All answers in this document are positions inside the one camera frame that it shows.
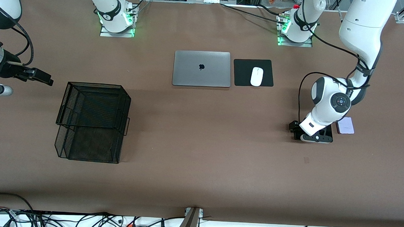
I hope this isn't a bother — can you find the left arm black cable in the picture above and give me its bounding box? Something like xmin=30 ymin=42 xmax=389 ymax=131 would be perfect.
xmin=296 ymin=0 xmax=374 ymax=128

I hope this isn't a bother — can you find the long black smartphone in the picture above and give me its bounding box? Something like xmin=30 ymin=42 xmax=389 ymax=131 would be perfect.
xmin=320 ymin=124 xmax=334 ymax=143

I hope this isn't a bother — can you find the grey metal camera mount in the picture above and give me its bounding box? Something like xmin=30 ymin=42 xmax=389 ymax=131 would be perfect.
xmin=176 ymin=207 xmax=205 ymax=227

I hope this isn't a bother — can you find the grey closed laptop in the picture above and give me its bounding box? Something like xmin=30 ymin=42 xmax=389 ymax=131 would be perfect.
xmin=172 ymin=50 xmax=232 ymax=88

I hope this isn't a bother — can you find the black mesh two-tier basket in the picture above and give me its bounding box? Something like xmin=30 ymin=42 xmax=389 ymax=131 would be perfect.
xmin=54 ymin=81 xmax=132 ymax=164

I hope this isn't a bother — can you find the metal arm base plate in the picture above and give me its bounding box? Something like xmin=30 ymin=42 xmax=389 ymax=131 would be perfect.
xmin=277 ymin=12 xmax=314 ymax=48
xmin=99 ymin=2 xmax=137 ymax=38

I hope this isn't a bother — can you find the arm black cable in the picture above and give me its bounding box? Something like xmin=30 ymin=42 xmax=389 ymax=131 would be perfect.
xmin=10 ymin=19 xmax=37 ymax=68
xmin=296 ymin=0 xmax=374 ymax=128

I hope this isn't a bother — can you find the black mouse pad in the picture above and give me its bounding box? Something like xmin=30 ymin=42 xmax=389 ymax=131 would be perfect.
xmin=232 ymin=58 xmax=275 ymax=87

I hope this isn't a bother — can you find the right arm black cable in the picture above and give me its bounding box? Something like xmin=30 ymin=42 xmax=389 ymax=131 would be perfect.
xmin=10 ymin=19 xmax=37 ymax=68

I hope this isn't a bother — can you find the thin black curved cable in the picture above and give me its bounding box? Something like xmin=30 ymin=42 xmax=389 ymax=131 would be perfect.
xmin=131 ymin=214 xmax=186 ymax=227

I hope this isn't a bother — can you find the pink white flip phone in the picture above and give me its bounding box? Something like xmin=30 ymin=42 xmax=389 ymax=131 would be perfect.
xmin=336 ymin=117 xmax=355 ymax=135

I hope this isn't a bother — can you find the white computer mouse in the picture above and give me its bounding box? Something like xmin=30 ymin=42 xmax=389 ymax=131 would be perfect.
xmin=250 ymin=66 xmax=264 ymax=87

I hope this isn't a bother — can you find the black cable across table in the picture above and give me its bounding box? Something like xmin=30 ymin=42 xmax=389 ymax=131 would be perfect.
xmin=220 ymin=3 xmax=287 ymax=23

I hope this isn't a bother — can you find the thick black arched cable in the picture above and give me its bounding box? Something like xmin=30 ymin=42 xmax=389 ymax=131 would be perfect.
xmin=0 ymin=192 xmax=35 ymax=213

